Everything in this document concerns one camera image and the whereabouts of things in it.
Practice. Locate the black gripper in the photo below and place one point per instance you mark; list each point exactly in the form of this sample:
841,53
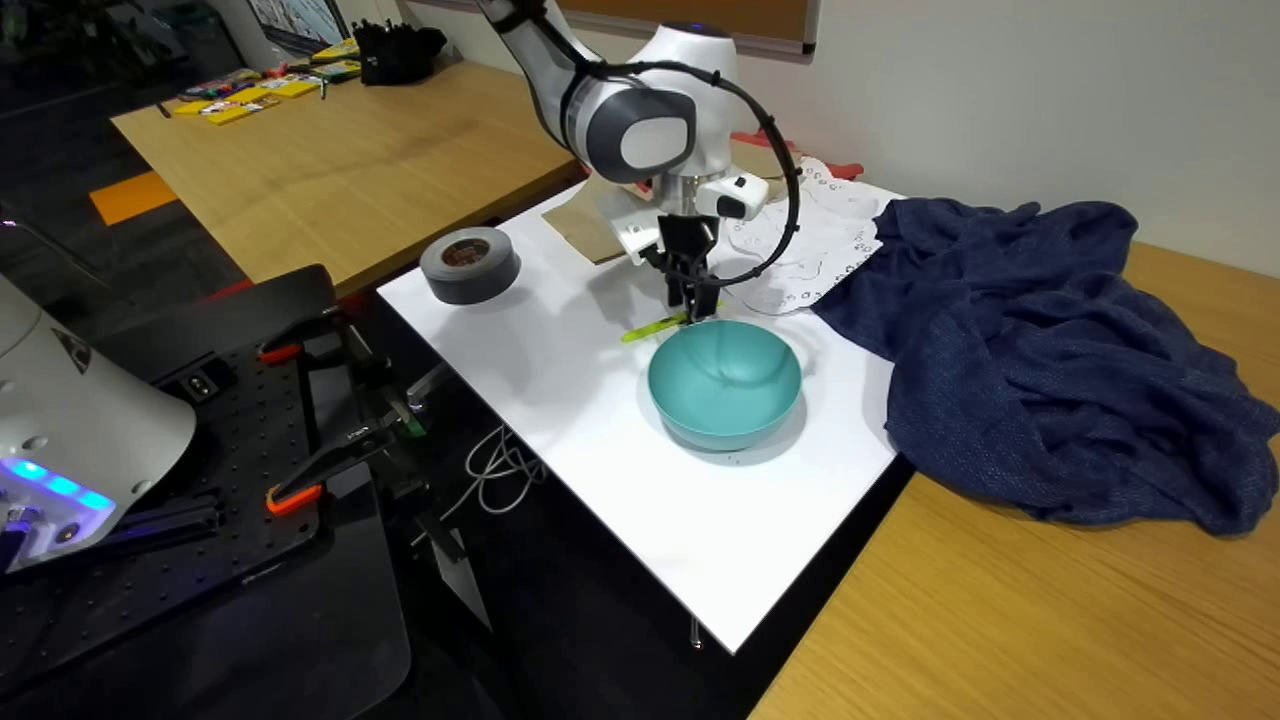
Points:
684,246

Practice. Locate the yellow highlighter pen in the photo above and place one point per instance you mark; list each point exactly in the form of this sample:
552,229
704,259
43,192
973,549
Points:
653,329

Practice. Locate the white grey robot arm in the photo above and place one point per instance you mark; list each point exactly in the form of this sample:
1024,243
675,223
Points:
653,120

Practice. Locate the teal green bowl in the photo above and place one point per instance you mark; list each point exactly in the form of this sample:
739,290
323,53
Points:
725,384

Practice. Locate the grey bowl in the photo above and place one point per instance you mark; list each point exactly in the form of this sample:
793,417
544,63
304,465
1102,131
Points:
469,265

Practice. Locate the red cloth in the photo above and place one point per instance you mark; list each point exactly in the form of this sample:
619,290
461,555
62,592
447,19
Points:
829,171

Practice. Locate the dark blue cloth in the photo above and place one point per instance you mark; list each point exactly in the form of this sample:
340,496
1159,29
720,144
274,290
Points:
1031,374

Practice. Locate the wooden side table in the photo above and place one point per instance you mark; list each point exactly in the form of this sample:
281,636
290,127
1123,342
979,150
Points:
357,179

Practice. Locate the yellow items on table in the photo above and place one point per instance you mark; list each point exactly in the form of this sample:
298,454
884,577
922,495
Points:
244,93

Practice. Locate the black equipment stand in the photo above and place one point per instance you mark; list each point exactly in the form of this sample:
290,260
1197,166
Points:
204,606

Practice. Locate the white device with blue lights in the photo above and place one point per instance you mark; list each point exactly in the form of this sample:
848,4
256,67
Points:
81,437

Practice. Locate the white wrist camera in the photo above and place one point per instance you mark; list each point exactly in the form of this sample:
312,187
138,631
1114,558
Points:
729,197

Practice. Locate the red handled clamp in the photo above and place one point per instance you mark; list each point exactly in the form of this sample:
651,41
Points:
293,351

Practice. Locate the orange handled clamp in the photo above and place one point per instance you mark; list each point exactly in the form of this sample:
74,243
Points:
304,484

